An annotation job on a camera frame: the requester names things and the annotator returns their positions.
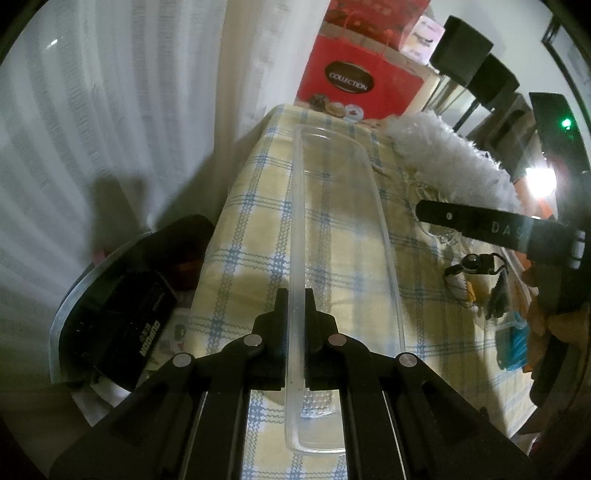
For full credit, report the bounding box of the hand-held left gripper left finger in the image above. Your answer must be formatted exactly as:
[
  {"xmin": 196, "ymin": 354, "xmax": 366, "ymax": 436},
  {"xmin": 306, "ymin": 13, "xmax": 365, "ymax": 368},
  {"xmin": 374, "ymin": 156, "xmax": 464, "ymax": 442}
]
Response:
[{"xmin": 50, "ymin": 287, "xmax": 290, "ymax": 480}]

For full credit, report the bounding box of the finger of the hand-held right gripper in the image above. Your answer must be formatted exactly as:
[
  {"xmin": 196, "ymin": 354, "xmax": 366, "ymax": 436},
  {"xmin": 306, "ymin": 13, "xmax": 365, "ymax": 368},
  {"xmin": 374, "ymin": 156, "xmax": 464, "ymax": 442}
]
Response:
[{"xmin": 414, "ymin": 198, "xmax": 583, "ymax": 269}]

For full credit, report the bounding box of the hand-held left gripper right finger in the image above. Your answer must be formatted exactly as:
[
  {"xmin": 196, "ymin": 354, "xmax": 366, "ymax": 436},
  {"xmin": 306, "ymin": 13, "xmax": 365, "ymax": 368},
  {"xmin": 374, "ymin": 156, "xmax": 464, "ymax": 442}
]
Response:
[{"xmin": 304, "ymin": 289, "xmax": 533, "ymax": 480}]

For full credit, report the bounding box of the white fluffy yarn item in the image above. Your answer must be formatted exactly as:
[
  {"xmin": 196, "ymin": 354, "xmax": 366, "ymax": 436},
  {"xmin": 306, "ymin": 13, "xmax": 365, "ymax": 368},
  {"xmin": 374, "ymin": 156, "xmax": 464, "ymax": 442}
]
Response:
[{"xmin": 385, "ymin": 111, "xmax": 525, "ymax": 219}]

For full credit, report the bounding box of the blue yarn ball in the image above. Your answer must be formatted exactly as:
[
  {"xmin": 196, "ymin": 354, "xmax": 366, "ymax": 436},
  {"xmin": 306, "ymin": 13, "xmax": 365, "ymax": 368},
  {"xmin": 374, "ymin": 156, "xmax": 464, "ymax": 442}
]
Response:
[{"xmin": 495, "ymin": 316, "xmax": 529, "ymax": 372}]

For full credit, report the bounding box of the clear plastic tray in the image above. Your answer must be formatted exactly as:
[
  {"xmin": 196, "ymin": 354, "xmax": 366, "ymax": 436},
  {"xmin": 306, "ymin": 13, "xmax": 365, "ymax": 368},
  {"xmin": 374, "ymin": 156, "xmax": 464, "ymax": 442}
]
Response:
[{"xmin": 285, "ymin": 123, "xmax": 407, "ymax": 455}]

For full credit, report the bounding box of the person's right hand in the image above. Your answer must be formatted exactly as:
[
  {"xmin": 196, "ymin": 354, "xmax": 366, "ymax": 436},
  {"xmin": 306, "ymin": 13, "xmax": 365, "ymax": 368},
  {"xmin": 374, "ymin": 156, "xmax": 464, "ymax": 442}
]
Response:
[{"xmin": 522, "ymin": 265, "xmax": 571, "ymax": 372}]

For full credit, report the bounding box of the black framed painting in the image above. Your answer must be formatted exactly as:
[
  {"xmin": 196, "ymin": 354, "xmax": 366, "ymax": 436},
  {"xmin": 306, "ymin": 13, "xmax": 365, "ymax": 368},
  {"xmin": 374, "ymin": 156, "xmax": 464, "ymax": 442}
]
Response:
[{"xmin": 541, "ymin": 13, "xmax": 591, "ymax": 109}]

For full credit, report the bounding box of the black speaker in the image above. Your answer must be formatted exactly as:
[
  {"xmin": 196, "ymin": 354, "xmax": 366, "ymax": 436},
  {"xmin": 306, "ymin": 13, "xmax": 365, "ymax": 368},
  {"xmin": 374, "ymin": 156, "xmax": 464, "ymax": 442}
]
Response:
[
  {"xmin": 429, "ymin": 15, "xmax": 495, "ymax": 87},
  {"xmin": 468, "ymin": 53, "xmax": 521, "ymax": 110}
]

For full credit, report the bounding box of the black speaker stand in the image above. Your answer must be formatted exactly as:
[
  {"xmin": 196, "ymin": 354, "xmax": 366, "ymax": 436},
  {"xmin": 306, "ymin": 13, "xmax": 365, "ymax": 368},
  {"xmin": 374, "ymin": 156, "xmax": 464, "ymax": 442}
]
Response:
[{"xmin": 455, "ymin": 95, "xmax": 482, "ymax": 134}]

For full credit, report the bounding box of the yellow blue plaid tablecloth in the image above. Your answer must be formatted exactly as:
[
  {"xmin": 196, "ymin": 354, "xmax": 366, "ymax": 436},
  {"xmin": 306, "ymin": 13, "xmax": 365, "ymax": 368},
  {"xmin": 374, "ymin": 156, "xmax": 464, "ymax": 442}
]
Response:
[{"xmin": 185, "ymin": 104, "xmax": 539, "ymax": 480}]

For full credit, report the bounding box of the black printed box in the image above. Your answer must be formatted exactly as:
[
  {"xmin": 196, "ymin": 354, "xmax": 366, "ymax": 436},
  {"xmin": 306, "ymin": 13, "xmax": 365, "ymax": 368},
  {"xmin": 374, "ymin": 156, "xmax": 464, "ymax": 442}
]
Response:
[{"xmin": 60, "ymin": 270, "xmax": 179, "ymax": 391}]

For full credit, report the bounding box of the white pink small box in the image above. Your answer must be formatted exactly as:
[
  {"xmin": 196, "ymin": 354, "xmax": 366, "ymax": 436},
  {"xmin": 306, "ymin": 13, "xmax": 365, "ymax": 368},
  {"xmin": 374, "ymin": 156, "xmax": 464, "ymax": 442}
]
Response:
[{"xmin": 399, "ymin": 14, "xmax": 447, "ymax": 64}]

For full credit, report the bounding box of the red gift bag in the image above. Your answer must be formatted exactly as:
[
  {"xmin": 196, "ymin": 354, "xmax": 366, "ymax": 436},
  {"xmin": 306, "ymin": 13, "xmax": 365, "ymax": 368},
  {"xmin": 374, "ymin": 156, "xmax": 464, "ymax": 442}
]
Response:
[{"xmin": 295, "ymin": 34, "xmax": 426, "ymax": 124}]

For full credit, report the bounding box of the red gift box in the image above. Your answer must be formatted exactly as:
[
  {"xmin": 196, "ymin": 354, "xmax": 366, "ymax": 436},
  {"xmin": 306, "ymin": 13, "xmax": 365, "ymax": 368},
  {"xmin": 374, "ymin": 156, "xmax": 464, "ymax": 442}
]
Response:
[{"xmin": 322, "ymin": 0, "xmax": 431, "ymax": 52}]

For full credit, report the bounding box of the white curtain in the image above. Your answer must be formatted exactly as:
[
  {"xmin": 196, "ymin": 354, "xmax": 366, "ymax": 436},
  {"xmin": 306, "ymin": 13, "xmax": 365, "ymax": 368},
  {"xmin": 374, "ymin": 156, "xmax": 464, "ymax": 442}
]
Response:
[{"xmin": 0, "ymin": 0, "xmax": 334, "ymax": 370}]

